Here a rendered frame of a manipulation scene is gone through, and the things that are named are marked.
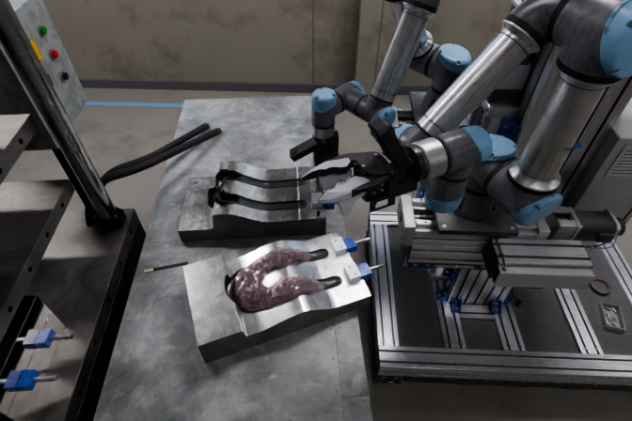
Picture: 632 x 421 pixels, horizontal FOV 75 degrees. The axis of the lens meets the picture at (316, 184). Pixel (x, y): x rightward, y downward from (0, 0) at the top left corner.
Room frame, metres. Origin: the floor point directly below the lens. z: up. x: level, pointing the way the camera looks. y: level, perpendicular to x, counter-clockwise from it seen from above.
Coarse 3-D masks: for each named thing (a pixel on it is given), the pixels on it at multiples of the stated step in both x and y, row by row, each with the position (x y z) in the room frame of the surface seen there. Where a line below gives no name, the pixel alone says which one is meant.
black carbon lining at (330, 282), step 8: (312, 256) 0.78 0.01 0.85; (320, 256) 0.78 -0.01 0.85; (232, 280) 0.68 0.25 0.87; (320, 280) 0.68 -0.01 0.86; (328, 280) 0.69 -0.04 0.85; (336, 280) 0.69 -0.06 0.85; (232, 288) 0.65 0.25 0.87; (328, 288) 0.65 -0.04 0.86; (232, 296) 0.62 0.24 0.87; (240, 304) 0.60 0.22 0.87
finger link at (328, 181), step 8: (336, 160) 0.56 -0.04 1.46; (344, 160) 0.56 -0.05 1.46; (320, 168) 0.53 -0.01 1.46; (328, 168) 0.53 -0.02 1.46; (336, 168) 0.54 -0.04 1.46; (344, 168) 0.53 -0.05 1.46; (304, 176) 0.52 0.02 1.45; (312, 176) 0.52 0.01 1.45; (320, 176) 0.53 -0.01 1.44; (328, 176) 0.54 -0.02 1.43; (336, 176) 0.54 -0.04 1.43; (344, 176) 0.54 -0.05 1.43; (328, 184) 0.54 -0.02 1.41
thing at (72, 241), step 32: (64, 224) 0.96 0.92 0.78; (128, 224) 0.97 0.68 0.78; (64, 256) 0.82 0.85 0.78; (96, 256) 0.82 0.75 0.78; (32, 288) 0.70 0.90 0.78; (64, 288) 0.70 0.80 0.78; (96, 288) 0.70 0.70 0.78; (64, 320) 0.59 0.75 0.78; (96, 320) 0.59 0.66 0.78; (64, 352) 0.49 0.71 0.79; (96, 352) 0.52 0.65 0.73; (64, 384) 0.41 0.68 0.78; (32, 416) 0.33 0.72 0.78; (64, 416) 0.33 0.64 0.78
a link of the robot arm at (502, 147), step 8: (496, 136) 0.87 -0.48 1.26; (496, 144) 0.83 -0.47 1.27; (504, 144) 0.83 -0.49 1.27; (512, 144) 0.83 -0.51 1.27; (496, 152) 0.80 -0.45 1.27; (504, 152) 0.79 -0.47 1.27; (512, 152) 0.79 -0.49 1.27; (488, 160) 0.79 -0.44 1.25; (496, 160) 0.78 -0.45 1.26; (504, 160) 0.78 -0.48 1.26; (512, 160) 0.78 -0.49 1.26; (480, 168) 0.79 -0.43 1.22; (488, 168) 0.78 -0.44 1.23; (496, 168) 0.77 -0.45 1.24; (472, 176) 0.80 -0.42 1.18; (480, 176) 0.78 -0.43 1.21; (488, 176) 0.76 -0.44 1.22; (472, 184) 0.80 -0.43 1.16; (480, 184) 0.77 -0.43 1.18; (480, 192) 0.78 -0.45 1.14
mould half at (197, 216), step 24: (240, 168) 1.11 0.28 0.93; (288, 168) 1.15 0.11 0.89; (312, 168) 1.15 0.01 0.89; (192, 192) 1.05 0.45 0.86; (240, 192) 0.99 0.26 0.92; (264, 192) 1.03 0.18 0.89; (288, 192) 1.03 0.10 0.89; (312, 192) 1.03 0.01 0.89; (192, 216) 0.94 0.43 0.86; (216, 216) 0.88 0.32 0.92; (240, 216) 0.89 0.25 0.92; (264, 216) 0.91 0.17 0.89; (288, 216) 0.91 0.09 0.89; (312, 216) 0.91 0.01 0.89; (192, 240) 0.88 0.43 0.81
